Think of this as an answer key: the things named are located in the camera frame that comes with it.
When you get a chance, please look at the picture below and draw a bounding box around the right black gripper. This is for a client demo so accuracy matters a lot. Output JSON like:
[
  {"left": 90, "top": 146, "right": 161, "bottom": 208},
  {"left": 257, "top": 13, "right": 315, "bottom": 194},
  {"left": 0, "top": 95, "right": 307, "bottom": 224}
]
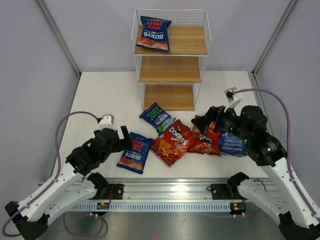
[{"left": 191, "top": 101, "right": 253, "bottom": 144}]

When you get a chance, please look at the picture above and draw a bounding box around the Burts spicy chilli bag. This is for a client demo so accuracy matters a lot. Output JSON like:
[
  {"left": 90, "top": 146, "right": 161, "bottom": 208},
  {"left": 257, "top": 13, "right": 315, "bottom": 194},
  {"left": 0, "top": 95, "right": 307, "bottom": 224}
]
[
  {"left": 116, "top": 132, "right": 154, "bottom": 175},
  {"left": 135, "top": 16, "right": 172, "bottom": 53}
]

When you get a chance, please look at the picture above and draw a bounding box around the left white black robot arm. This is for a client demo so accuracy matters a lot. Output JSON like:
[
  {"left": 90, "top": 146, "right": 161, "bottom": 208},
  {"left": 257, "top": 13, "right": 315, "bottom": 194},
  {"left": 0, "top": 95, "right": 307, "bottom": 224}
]
[{"left": 5, "top": 126, "right": 132, "bottom": 240}]

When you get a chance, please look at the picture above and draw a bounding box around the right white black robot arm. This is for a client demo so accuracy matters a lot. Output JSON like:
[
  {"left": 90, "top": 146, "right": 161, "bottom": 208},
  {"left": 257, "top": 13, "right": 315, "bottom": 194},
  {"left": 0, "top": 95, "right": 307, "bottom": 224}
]
[{"left": 191, "top": 105, "right": 320, "bottom": 240}]

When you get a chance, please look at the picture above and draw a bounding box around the small red Doritos bag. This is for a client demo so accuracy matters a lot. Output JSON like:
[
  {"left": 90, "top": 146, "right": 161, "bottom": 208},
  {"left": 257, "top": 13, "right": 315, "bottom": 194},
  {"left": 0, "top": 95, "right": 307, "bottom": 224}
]
[{"left": 187, "top": 121, "right": 221, "bottom": 157}]

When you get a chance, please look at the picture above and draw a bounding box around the Kettle sea salt vinegar bag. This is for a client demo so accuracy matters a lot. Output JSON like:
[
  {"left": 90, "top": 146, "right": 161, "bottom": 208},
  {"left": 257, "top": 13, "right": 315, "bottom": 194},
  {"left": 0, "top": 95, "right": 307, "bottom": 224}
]
[{"left": 219, "top": 131, "right": 247, "bottom": 157}]

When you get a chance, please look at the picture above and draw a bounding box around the Burts sea salt vinegar bag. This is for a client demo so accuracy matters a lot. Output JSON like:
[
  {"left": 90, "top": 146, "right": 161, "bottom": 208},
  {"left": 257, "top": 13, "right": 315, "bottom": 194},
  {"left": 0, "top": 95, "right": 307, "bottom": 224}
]
[{"left": 139, "top": 102, "right": 176, "bottom": 135}]

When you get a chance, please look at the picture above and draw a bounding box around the large red Doritos bag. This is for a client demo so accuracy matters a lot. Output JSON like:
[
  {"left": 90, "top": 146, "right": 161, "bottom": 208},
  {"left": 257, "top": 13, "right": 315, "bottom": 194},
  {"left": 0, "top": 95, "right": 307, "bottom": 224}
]
[{"left": 150, "top": 119, "right": 197, "bottom": 167}]

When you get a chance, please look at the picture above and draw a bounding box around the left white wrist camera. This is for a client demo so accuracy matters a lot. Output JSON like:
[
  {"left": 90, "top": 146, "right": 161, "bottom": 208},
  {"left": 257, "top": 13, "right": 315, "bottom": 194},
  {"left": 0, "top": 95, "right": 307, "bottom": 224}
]
[{"left": 98, "top": 113, "right": 116, "bottom": 131}]

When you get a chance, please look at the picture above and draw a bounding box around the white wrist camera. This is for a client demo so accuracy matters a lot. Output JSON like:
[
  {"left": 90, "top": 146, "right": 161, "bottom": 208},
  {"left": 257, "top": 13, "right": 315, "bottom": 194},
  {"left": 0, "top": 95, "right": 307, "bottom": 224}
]
[
  {"left": 98, "top": 113, "right": 116, "bottom": 131},
  {"left": 224, "top": 87, "right": 243, "bottom": 113}
]

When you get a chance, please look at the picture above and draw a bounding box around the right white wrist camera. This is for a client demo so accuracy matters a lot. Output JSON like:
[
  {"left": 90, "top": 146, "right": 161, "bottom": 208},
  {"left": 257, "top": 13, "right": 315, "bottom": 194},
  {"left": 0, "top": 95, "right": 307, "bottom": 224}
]
[{"left": 224, "top": 87, "right": 243, "bottom": 113}]

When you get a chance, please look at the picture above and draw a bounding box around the white wire wooden shelf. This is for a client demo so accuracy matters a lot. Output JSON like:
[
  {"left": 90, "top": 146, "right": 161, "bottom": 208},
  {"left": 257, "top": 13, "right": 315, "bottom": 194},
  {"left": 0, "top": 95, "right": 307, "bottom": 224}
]
[{"left": 130, "top": 9, "right": 212, "bottom": 111}]

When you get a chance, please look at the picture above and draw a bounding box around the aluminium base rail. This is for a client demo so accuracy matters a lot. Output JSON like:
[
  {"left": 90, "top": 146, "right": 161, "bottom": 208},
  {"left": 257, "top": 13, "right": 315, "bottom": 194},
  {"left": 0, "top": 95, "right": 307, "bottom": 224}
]
[{"left": 37, "top": 177, "right": 283, "bottom": 203}]

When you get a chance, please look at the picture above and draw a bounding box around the white slotted cable duct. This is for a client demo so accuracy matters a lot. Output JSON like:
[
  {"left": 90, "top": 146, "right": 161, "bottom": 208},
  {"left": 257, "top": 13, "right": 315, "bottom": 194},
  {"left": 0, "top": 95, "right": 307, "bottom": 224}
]
[{"left": 71, "top": 202, "right": 231, "bottom": 213}]

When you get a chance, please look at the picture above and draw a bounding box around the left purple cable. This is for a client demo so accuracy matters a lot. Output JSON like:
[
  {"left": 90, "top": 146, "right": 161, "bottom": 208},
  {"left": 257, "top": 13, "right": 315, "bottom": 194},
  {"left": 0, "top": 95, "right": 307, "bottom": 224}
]
[{"left": 1, "top": 111, "right": 101, "bottom": 238}]

